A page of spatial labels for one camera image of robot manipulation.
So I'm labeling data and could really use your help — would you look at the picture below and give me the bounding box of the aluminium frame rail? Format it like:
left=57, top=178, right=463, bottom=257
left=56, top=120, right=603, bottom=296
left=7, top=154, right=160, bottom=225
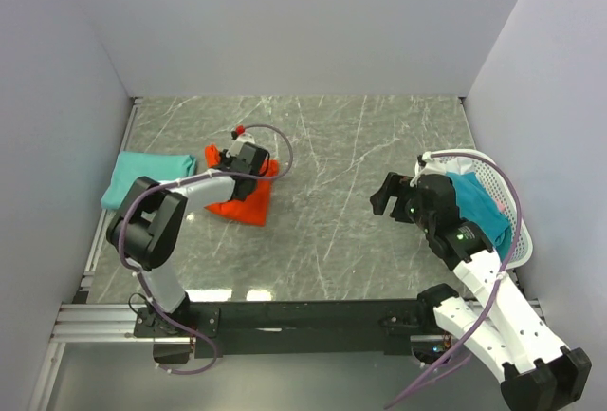
left=49, top=299, right=544, bottom=344

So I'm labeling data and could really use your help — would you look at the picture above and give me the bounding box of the white garment in basket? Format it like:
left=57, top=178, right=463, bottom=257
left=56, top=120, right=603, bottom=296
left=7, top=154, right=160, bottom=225
left=424, top=156, right=474, bottom=175

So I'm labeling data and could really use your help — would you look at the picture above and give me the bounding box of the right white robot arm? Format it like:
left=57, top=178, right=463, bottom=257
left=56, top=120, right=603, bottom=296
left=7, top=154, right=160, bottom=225
left=370, top=172, right=592, bottom=410

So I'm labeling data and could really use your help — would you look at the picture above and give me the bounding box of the orange t-shirt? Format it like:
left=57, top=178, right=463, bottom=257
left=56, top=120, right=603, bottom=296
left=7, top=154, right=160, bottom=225
left=204, top=144, right=280, bottom=227

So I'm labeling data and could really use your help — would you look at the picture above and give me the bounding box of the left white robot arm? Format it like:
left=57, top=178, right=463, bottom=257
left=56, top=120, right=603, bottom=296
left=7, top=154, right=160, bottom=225
left=106, top=140, right=280, bottom=337

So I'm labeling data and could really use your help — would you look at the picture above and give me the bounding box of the pink garment in basket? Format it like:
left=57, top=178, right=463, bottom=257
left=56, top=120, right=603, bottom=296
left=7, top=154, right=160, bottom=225
left=494, top=199, right=506, bottom=212

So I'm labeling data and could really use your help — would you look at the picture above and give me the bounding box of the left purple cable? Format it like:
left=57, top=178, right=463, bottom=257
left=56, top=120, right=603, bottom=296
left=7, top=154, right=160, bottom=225
left=116, top=123, right=294, bottom=377

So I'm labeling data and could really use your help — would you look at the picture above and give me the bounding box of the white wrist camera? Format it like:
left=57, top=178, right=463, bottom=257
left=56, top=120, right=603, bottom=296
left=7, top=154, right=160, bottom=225
left=410, top=152, right=442, bottom=187
left=229, top=125, right=255, bottom=156

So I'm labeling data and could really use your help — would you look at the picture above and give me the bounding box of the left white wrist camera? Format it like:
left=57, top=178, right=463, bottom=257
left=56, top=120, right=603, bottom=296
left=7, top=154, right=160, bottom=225
left=229, top=125, right=255, bottom=156

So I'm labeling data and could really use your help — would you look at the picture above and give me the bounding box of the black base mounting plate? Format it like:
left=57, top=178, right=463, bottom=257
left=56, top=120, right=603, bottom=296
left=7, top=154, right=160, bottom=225
left=134, top=299, right=454, bottom=363

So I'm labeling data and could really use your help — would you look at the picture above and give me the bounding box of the teal t-shirt in basket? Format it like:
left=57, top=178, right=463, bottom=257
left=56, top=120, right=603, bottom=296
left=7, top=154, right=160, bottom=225
left=447, top=172, right=512, bottom=260

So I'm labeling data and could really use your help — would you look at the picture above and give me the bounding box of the folded mint green t-shirt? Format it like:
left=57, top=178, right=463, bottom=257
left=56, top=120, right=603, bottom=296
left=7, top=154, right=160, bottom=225
left=100, top=150, right=198, bottom=213

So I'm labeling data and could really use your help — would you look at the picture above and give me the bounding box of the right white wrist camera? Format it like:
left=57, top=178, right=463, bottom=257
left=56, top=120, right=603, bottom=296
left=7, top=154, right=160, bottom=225
left=410, top=152, right=442, bottom=187

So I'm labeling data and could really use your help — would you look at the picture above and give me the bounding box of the white plastic laundry basket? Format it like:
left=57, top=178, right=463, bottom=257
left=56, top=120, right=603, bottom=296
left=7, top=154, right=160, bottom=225
left=428, top=149, right=533, bottom=270

